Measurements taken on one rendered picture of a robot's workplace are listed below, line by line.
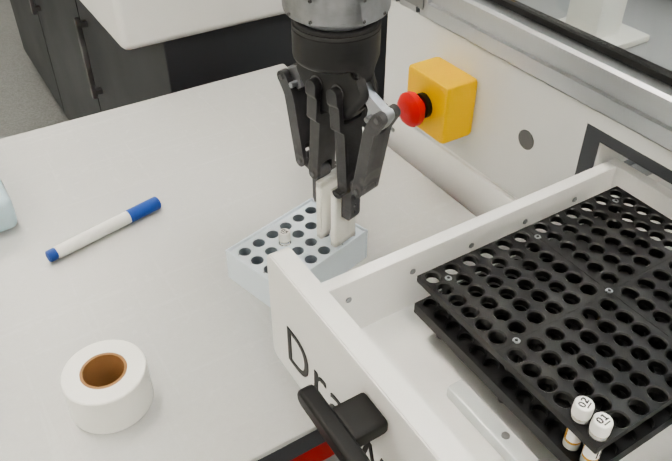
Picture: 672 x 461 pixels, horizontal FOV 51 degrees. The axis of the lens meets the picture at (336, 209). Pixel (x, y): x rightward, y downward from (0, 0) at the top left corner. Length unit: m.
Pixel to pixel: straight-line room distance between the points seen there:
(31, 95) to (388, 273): 2.43
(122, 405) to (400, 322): 0.24
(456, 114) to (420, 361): 0.33
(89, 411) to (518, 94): 0.50
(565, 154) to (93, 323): 0.49
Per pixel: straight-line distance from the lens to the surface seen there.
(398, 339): 0.58
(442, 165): 0.89
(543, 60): 0.73
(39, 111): 2.77
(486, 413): 0.53
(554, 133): 0.74
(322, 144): 0.67
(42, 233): 0.86
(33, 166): 0.98
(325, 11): 0.56
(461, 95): 0.79
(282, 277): 0.51
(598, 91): 0.69
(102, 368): 0.66
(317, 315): 0.47
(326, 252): 0.73
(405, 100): 0.79
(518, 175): 0.79
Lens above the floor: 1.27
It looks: 38 degrees down
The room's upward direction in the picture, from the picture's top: straight up
